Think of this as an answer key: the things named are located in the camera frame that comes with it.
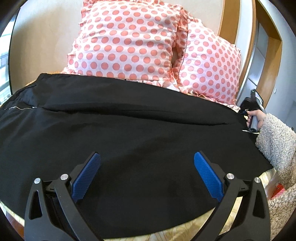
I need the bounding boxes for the black pants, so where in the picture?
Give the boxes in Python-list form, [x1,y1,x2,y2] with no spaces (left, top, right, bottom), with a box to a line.
[1,74,271,238]

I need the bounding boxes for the right fleece sleeve forearm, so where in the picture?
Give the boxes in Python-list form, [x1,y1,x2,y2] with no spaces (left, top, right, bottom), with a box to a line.
[255,110,295,240]

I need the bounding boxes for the cream yellow bedspread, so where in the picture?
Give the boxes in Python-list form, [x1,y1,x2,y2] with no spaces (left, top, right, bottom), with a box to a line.
[1,168,277,240]

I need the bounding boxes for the wooden door frame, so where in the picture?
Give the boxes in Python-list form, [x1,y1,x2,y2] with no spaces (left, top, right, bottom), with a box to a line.
[218,1,282,106]

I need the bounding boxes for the left pink polka-dot pillow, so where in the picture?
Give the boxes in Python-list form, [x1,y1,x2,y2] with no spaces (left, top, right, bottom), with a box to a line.
[63,1,182,88]

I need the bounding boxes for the pink polka-dot pillow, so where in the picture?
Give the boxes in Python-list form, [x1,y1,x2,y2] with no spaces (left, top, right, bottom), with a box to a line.
[63,1,182,88]
[162,14,242,110]

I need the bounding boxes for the right pink polka-dot pillow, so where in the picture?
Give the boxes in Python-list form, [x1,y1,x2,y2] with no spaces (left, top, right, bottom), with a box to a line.
[162,14,242,110]

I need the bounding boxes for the person's right hand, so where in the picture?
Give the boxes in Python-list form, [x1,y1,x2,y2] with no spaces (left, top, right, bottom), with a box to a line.
[246,109,266,131]

